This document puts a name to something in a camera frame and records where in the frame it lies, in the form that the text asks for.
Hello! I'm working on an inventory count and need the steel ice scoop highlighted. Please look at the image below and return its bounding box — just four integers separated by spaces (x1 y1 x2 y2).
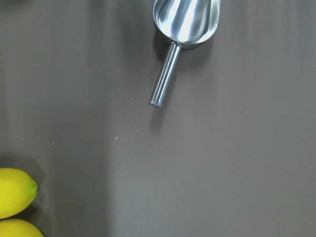
149 0 221 107

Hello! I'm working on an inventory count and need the yellow lemon near muddler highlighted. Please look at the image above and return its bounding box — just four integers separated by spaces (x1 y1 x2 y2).
0 168 39 219

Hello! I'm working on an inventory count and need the yellow lemon far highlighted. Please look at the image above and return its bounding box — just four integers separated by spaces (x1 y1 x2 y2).
0 219 44 237

